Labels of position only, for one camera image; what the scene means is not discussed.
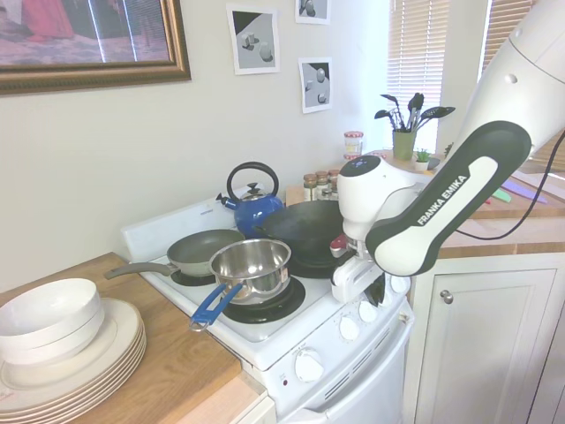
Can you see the white base cabinet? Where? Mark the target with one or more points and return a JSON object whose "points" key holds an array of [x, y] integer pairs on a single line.
{"points": [[229, 408]]}

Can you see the small plant white pot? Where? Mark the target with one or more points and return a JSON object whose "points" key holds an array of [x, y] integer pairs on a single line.
{"points": [[421, 163]]}

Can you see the small grey paper print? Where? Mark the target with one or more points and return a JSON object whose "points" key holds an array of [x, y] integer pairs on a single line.
{"points": [[313, 9]]}

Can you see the grey frying pan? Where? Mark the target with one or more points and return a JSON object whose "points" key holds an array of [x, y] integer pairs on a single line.
{"points": [[198, 252]]}

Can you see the glass jar red checked lid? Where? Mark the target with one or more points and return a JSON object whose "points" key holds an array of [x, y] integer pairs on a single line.
{"points": [[354, 141]]}

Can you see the large grey paper print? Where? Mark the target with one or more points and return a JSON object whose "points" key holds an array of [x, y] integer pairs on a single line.
{"points": [[256, 40]]}

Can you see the purple knife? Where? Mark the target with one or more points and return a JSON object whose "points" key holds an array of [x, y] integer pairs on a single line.
{"points": [[529, 187]]}

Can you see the white gold-rimmed plate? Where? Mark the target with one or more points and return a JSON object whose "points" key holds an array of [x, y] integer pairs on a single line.
{"points": [[121, 335], [110, 383], [110, 372], [110, 377], [110, 392], [110, 388]]}

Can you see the white panel door cabinet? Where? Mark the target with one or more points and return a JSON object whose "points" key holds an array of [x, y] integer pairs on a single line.
{"points": [[485, 335]]}

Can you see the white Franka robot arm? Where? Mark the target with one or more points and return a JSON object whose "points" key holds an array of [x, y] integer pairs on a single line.
{"points": [[441, 212]]}

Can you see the black burner with wok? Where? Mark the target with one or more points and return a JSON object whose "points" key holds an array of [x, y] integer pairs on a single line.
{"points": [[309, 268]]}

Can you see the black burner with steel saucepan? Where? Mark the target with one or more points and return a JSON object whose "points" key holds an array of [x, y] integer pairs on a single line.
{"points": [[287, 300]]}

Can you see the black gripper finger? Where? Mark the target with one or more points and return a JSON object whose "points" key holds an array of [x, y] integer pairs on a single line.
{"points": [[386, 282], [376, 295]]}

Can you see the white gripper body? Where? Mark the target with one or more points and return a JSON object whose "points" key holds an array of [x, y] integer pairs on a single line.
{"points": [[351, 280]]}

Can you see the gold framed painting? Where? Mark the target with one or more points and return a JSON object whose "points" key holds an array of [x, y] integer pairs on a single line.
{"points": [[84, 31]]}

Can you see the white burner knob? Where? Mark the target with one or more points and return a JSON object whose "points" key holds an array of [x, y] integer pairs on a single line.
{"points": [[348, 328], [367, 311]]}

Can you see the green utensil holder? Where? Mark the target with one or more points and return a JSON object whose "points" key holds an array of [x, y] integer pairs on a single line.
{"points": [[404, 146]]}

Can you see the white bowl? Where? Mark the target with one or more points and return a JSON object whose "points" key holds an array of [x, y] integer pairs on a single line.
{"points": [[48, 305], [66, 342]]}

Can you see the white oven temperature knob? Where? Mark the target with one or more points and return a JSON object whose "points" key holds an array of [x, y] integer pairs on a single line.
{"points": [[307, 364]]}

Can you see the black tongs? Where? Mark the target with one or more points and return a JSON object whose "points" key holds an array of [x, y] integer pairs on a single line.
{"points": [[415, 110]]}

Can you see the black burner with frying pan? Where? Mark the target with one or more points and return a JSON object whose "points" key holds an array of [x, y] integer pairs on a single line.
{"points": [[190, 279]]}

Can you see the silver cabinet knob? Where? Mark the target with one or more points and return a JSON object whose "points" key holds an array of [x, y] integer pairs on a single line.
{"points": [[446, 296]]}

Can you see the white electric stove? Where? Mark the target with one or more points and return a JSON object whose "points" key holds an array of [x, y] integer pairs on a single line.
{"points": [[282, 335]]}

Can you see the black wok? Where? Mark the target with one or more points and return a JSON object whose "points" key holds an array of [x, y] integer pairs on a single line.
{"points": [[300, 227]]}

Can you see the medium grey paper print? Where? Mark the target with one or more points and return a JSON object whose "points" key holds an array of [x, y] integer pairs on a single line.
{"points": [[317, 84]]}

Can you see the spice jar brown lid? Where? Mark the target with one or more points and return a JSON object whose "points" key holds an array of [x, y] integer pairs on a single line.
{"points": [[334, 176], [310, 185], [322, 181]]}

